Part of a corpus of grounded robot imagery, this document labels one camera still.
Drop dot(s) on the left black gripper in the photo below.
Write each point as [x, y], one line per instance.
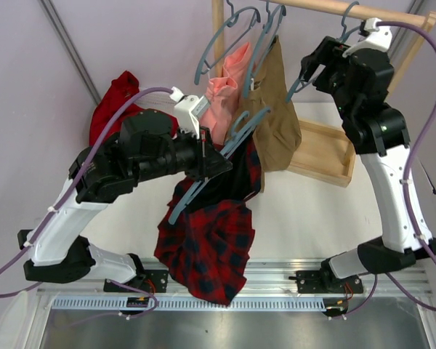
[203, 156]

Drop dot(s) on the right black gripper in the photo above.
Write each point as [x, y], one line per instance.
[322, 60]

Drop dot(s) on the red navy plaid skirt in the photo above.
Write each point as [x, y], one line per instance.
[217, 224]

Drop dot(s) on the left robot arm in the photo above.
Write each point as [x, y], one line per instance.
[143, 150]

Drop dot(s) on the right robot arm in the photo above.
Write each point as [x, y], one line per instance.
[405, 237]

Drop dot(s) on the pink skirt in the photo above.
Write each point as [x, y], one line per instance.
[224, 92]

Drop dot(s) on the tan skirt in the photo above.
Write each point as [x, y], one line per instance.
[278, 134]

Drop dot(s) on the blue hanger holding tan skirt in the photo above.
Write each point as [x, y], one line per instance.
[269, 31]

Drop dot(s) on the wooden clothes rack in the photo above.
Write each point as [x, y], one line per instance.
[369, 125]

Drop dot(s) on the red garment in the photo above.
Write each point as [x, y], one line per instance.
[121, 90]

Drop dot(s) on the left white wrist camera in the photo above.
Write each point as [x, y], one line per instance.
[188, 110]

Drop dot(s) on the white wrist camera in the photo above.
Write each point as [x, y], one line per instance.
[375, 37]
[188, 110]

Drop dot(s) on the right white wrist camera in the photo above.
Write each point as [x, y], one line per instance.
[375, 37]

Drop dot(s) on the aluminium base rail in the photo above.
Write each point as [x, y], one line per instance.
[221, 281]

